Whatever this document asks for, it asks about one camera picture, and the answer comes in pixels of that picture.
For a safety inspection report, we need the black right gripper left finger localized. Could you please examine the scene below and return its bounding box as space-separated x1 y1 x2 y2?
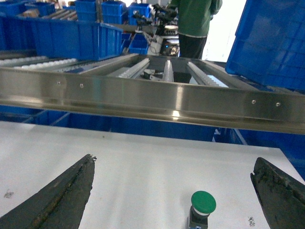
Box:
0 154 96 229

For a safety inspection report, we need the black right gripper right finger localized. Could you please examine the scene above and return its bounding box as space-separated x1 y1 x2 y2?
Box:
250 157 305 229

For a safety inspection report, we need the green mushroom push button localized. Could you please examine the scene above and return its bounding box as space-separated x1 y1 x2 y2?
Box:
188 190 216 229

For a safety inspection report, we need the stainless steel roller rack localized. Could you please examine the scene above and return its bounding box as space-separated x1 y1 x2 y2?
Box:
0 54 305 134

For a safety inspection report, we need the tilted blue bin right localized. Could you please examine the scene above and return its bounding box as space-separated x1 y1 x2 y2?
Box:
225 0 305 90

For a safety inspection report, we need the large blue bin on rack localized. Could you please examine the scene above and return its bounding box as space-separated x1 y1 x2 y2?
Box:
0 15 122 61

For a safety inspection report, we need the person in green jacket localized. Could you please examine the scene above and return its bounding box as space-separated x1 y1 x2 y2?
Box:
167 0 223 59

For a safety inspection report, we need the robot with cameras behind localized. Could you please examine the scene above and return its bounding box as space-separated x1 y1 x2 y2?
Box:
132 4 180 57

